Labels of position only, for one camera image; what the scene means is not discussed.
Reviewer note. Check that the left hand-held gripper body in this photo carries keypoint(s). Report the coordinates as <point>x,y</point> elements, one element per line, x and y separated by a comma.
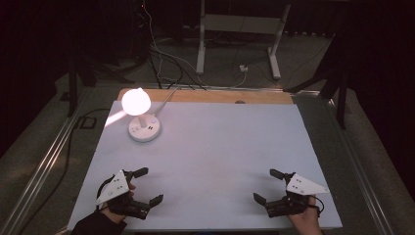
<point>112,189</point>

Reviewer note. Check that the black rectangular floor frame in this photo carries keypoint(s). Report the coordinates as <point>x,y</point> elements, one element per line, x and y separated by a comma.
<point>86,122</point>

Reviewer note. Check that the white metal stand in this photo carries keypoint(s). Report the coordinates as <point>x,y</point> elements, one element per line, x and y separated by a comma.
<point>241,24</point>

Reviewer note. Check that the black stand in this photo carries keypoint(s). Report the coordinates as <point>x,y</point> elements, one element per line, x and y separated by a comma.
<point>341,98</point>
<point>73,88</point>

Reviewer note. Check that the person's right hand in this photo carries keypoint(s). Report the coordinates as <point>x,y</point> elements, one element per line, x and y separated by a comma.
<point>306,223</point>

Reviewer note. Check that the person's left hand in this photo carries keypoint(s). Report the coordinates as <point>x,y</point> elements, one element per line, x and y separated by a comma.
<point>112,216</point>

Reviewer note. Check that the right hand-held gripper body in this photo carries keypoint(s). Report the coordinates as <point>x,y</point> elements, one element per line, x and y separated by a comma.
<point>303,186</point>

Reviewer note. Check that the white round table lamp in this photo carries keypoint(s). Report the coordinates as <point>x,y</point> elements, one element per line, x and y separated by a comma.
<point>143,131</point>

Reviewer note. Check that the aluminium floor rail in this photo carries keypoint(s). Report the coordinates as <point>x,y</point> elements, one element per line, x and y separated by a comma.
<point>42,166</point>
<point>359,169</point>

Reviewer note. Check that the white plug adapter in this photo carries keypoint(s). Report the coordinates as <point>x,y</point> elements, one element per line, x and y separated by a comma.
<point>243,68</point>

